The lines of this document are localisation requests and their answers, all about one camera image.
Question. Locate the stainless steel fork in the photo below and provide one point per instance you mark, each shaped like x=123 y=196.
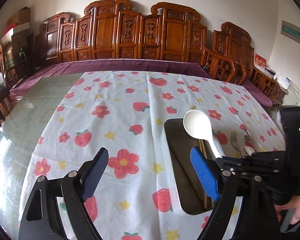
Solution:
x=234 y=142

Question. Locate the light bamboo chopstick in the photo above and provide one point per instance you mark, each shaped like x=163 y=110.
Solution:
x=203 y=168

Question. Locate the grey metal utensil tray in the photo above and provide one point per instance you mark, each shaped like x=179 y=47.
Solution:
x=191 y=195

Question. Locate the strawberry flower print tablecloth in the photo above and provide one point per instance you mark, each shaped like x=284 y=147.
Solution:
x=125 y=112

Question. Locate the carved wooden long sofa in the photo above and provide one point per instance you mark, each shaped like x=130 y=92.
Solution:
x=111 y=29

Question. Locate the person's right hand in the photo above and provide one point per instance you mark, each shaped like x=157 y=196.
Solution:
x=294 y=203

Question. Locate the brown cardboard box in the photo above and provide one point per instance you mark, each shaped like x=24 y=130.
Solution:
x=20 y=17

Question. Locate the wall electrical panel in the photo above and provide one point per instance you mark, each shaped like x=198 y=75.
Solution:
x=290 y=31

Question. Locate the dark wooden cabinet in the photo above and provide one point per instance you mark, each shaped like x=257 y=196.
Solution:
x=15 y=49

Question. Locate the carved wooden armchair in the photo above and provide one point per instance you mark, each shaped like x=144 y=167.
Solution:
x=235 y=43

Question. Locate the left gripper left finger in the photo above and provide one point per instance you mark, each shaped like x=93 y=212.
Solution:
x=41 y=218

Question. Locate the white red box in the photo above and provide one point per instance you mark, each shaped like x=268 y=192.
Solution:
x=17 y=29

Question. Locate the dark wooden chair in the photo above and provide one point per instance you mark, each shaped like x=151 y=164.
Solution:
x=9 y=80

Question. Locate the white ceramic soup spoon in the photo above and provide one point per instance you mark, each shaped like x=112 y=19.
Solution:
x=198 y=125

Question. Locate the white wall notice sheet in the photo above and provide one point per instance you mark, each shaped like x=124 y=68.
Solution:
x=293 y=96

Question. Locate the wooden side table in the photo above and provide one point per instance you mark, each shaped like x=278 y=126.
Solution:
x=278 y=100

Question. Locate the white box on side table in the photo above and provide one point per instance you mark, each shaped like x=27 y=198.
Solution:
x=283 y=81

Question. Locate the purple armchair cushion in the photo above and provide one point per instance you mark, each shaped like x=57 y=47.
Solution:
x=263 y=100

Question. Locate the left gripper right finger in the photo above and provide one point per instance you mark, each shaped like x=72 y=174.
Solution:
x=257 y=217

